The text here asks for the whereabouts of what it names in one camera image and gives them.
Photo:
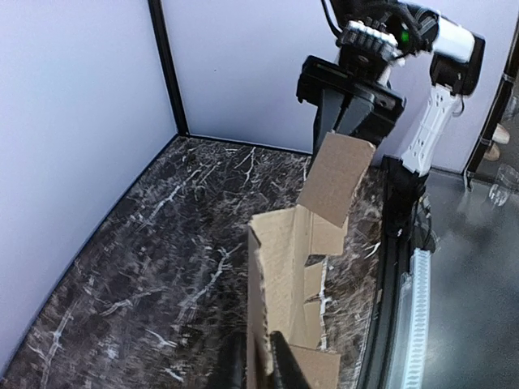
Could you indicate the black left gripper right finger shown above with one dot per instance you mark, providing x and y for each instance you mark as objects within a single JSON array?
[{"x": 286, "y": 370}]

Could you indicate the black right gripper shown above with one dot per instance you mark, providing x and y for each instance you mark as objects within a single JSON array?
[{"x": 357, "y": 73}]

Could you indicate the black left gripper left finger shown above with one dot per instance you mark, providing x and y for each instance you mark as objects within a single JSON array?
[{"x": 232, "y": 363}]

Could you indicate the brown cardboard paper box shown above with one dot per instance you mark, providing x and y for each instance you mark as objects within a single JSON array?
[{"x": 282, "y": 290}]

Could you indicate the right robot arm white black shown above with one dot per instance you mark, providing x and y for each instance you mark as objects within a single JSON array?
[{"x": 457, "y": 58}]

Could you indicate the black front table rail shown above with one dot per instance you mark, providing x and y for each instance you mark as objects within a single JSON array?
[{"x": 395, "y": 253}]

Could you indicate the white slotted cable duct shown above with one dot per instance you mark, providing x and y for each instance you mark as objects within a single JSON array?
[{"x": 416, "y": 301}]

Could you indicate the black left frame post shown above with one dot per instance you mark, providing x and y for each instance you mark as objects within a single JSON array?
[{"x": 167, "y": 65}]

